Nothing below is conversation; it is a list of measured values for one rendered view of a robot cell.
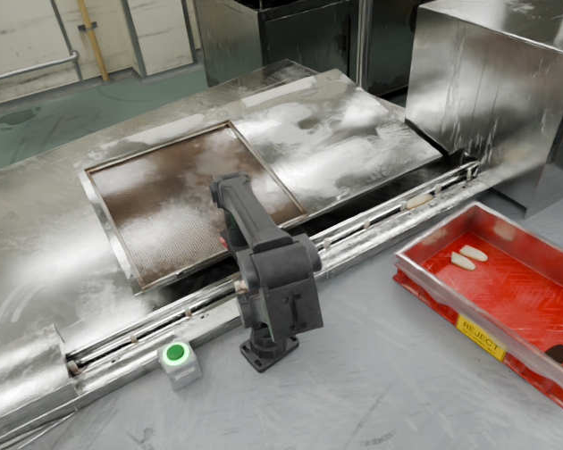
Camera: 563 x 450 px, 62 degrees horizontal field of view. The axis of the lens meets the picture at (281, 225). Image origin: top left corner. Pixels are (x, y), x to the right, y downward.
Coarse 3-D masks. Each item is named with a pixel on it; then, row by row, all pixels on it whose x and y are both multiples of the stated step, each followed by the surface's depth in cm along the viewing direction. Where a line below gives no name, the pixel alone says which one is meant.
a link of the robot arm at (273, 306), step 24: (264, 264) 63; (288, 264) 64; (264, 288) 63; (288, 288) 64; (312, 288) 65; (240, 312) 99; (264, 312) 82; (288, 312) 65; (312, 312) 66; (288, 336) 66
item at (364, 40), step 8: (360, 0) 182; (368, 0) 180; (360, 8) 184; (368, 8) 182; (360, 16) 185; (368, 16) 184; (360, 24) 187; (368, 24) 187; (360, 32) 190; (368, 32) 189; (360, 40) 192; (368, 40) 191; (360, 48) 194; (368, 48) 193; (360, 56) 195; (368, 56) 196; (360, 64) 197; (368, 64) 198; (360, 72) 199; (368, 72) 200; (360, 80) 201
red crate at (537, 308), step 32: (448, 256) 127; (512, 256) 126; (416, 288) 117; (480, 288) 118; (512, 288) 118; (544, 288) 117; (448, 320) 111; (512, 320) 111; (544, 320) 110; (544, 384) 96
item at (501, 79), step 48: (480, 0) 139; (528, 0) 136; (432, 48) 142; (480, 48) 127; (528, 48) 115; (432, 96) 149; (480, 96) 133; (528, 96) 120; (432, 144) 158; (480, 144) 140; (528, 144) 126; (528, 192) 132
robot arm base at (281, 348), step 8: (248, 344) 109; (256, 344) 105; (264, 344) 103; (272, 344) 104; (280, 344) 105; (288, 344) 108; (296, 344) 108; (240, 352) 109; (248, 352) 108; (256, 352) 106; (264, 352) 104; (272, 352) 104; (280, 352) 106; (288, 352) 108; (248, 360) 107; (256, 360) 106; (264, 360) 106; (272, 360) 106; (280, 360) 107; (256, 368) 104; (264, 368) 104
